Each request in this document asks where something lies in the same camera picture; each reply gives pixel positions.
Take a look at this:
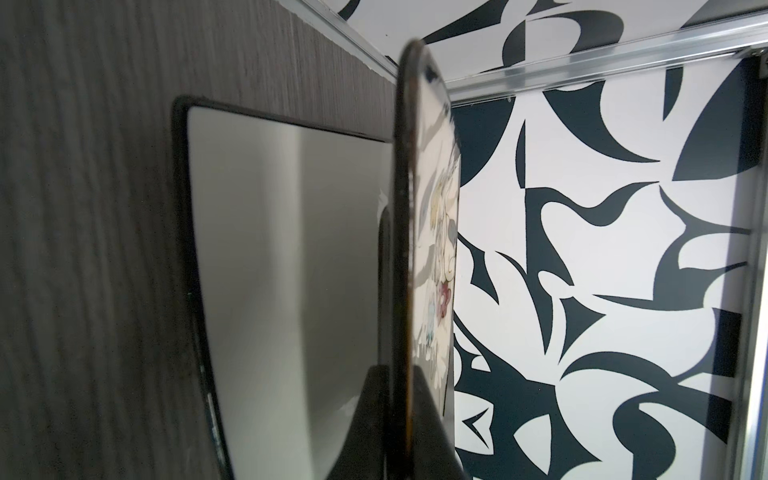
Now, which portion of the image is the square white plate black underside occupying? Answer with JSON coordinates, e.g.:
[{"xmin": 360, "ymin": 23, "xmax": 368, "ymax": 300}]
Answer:
[{"xmin": 171, "ymin": 95, "xmax": 392, "ymax": 479}]

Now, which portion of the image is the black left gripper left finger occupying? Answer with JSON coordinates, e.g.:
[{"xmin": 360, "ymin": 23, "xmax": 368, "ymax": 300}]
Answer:
[{"xmin": 326, "ymin": 365, "xmax": 389, "ymax": 480}]

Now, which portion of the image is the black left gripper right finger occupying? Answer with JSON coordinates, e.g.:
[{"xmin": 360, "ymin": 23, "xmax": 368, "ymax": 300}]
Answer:
[{"xmin": 412, "ymin": 365, "xmax": 467, "ymax": 480}]

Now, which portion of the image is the square floral plate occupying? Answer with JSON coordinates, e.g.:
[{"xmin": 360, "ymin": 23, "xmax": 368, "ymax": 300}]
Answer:
[{"xmin": 387, "ymin": 39, "xmax": 461, "ymax": 479}]

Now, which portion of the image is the aluminium cage frame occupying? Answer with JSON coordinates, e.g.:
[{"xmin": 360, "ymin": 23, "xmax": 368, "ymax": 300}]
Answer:
[{"xmin": 288, "ymin": 1, "xmax": 767, "ymax": 479}]

